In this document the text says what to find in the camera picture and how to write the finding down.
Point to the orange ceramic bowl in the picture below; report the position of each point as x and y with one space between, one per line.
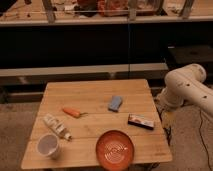
114 151

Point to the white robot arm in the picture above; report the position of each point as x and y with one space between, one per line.
186 83

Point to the blue sponge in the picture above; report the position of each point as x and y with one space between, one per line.
115 103

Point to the orange toy carrot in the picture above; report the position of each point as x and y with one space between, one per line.
72 112

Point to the small dark printed box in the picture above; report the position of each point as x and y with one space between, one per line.
140 121

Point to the white tube with label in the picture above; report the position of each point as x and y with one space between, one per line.
57 127

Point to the black box on shelf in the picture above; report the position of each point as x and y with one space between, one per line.
184 55

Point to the red object on bench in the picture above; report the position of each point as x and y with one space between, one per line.
112 7

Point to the white paper cup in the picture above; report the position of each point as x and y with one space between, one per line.
48 146

